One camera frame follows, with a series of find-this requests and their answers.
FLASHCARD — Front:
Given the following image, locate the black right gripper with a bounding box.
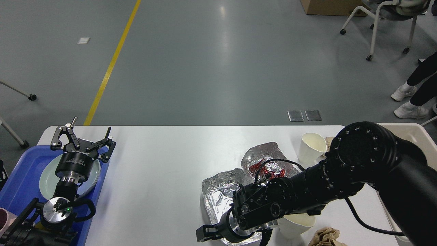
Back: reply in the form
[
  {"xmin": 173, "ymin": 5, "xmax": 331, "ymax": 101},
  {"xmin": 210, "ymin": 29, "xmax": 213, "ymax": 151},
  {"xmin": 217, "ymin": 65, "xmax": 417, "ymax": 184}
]
[{"xmin": 196, "ymin": 208, "xmax": 273, "ymax": 246}]

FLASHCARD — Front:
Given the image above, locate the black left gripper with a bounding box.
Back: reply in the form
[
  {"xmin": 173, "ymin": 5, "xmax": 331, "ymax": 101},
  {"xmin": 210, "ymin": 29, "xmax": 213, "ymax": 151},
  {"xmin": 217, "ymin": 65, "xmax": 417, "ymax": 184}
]
[{"xmin": 50, "ymin": 117, "xmax": 117, "ymax": 187}]

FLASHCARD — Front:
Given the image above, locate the green plate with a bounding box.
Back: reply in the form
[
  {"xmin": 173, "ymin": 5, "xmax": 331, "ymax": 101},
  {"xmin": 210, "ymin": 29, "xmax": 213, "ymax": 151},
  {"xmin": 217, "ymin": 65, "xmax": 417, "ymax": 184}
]
[{"xmin": 39, "ymin": 155, "xmax": 101, "ymax": 200}]

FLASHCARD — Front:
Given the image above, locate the white paper cup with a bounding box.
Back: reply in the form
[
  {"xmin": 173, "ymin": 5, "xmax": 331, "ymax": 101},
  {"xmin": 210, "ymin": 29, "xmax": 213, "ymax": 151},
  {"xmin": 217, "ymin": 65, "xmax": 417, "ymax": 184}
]
[
  {"xmin": 297, "ymin": 133, "xmax": 327, "ymax": 166},
  {"xmin": 278, "ymin": 214, "xmax": 316, "ymax": 239}
]

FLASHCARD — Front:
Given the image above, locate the foil tray with red wrapper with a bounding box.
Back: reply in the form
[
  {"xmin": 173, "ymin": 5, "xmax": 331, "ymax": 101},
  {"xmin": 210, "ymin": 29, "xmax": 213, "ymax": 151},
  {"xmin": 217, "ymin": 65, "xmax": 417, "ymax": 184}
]
[{"xmin": 241, "ymin": 142, "xmax": 305, "ymax": 186}]

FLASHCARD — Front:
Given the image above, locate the pink mug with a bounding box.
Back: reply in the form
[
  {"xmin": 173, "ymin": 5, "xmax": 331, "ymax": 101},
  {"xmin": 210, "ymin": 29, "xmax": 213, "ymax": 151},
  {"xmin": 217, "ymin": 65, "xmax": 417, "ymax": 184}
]
[{"xmin": 0, "ymin": 208, "xmax": 17, "ymax": 237}]

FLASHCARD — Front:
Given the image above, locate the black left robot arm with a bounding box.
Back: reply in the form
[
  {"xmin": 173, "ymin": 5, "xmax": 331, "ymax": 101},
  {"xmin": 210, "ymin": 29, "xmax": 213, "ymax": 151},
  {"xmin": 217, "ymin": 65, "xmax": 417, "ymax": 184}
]
[{"xmin": 1, "ymin": 118, "xmax": 116, "ymax": 246}]

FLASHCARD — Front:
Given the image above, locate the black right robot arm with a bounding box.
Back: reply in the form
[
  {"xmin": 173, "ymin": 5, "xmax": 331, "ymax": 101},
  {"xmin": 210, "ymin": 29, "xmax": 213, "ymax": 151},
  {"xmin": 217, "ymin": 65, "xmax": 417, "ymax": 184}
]
[{"xmin": 196, "ymin": 122, "xmax": 437, "ymax": 246}]

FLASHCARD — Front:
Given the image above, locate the crushed red can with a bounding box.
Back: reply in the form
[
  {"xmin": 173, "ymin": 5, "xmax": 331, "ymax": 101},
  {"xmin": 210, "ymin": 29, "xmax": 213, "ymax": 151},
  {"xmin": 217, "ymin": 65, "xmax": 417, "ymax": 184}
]
[{"xmin": 248, "ymin": 159, "xmax": 286, "ymax": 183}]

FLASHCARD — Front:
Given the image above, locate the chair leg with caster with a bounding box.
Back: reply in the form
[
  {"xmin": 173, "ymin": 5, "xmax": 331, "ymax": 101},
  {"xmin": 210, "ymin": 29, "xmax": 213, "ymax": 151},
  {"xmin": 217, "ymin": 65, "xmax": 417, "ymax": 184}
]
[{"xmin": 0, "ymin": 81, "xmax": 37, "ymax": 101}]

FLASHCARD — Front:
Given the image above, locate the crumpled brown paper ball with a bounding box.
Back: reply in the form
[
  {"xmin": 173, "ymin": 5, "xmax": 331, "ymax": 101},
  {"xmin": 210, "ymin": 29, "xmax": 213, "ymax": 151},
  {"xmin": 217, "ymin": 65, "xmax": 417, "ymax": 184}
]
[
  {"xmin": 324, "ymin": 137, "xmax": 335, "ymax": 152},
  {"xmin": 308, "ymin": 227, "xmax": 347, "ymax": 246}
]

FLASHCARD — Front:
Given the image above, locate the left floor outlet plate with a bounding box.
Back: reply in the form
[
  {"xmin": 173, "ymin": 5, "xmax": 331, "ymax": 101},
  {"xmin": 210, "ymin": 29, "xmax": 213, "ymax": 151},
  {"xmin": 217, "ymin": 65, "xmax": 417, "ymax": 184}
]
[{"xmin": 287, "ymin": 110, "xmax": 305, "ymax": 122}]

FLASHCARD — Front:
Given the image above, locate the floor outlet plate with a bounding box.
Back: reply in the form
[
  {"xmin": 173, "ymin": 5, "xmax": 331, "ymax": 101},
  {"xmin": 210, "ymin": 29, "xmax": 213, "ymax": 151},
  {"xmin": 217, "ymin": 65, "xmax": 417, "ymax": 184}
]
[
  {"xmin": 305, "ymin": 110, "xmax": 322, "ymax": 121},
  {"xmin": 287, "ymin": 110, "xmax": 305, "ymax": 122}
]

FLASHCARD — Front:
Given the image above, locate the right floor outlet plate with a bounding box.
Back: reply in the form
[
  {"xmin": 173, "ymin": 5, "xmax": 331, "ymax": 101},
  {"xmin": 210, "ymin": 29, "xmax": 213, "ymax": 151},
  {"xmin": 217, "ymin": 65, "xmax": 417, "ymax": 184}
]
[{"xmin": 305, "ymin": 110, "xmax": 322, "ymax": 121}]

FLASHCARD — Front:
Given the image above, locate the beige plastic bin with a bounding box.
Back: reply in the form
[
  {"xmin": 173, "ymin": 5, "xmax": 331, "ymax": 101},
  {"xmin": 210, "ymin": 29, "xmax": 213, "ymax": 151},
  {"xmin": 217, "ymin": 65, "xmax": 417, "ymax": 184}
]
[{"xmin": 378, "ymin": 123, "xmax": 437, "ymax": 246}]

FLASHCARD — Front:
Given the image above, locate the person in black pants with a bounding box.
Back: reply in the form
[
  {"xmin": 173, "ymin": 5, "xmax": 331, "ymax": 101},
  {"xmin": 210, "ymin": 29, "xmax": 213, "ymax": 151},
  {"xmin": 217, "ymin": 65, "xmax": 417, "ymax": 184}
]
[{"xmin": 391, "ymin": 52, "xmax": 437, "ymax": 119}]

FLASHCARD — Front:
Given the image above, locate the cardboard box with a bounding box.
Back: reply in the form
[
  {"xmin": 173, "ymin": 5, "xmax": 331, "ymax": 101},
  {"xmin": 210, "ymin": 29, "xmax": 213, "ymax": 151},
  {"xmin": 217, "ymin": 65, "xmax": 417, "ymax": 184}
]
[{"xmin": 300, "ymin": 0, "xmax": 367, "ymax": 16}]

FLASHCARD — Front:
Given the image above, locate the white office chair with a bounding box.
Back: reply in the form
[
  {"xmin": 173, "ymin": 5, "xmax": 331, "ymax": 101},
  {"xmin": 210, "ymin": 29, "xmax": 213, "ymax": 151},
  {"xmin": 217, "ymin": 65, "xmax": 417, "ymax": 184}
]
[{"xmin": 340, "ymin": 0, "xmax": 431, "ymax": 61}]

